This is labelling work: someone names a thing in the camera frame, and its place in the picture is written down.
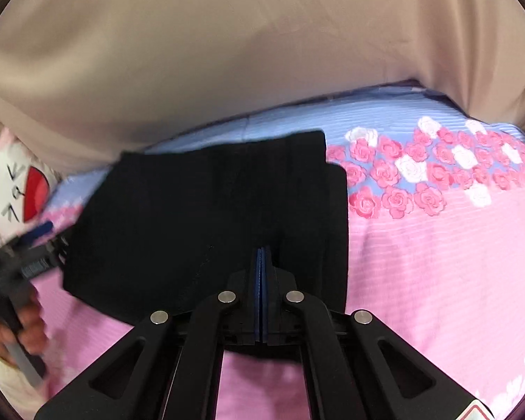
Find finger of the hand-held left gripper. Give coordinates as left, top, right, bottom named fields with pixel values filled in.
left=13, top=222, right=55, bottom=246

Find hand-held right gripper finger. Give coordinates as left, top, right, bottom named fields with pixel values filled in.
left=261, top=247, right=496, bottom=420
left=34, top=247, right=262, bottom=420

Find black pants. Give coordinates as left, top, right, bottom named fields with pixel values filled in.
left=62, top=130, right=350, bottom=364

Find person's left forearm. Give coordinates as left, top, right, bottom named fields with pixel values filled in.
left=0, top=352, right=49, bottom=408

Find person's left hand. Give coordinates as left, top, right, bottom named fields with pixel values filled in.
left=0, top=291, right=50, bottom=367

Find white cat print pillow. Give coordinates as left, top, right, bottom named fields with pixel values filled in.
left=0, top=128, right=63, bottom=250

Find pink floral bed sheet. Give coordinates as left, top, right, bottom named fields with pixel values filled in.
left=24, top=81, right=525, bottom=420

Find beige cloth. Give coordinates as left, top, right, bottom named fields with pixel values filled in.
left=0, top=0, right=525, bottom=184

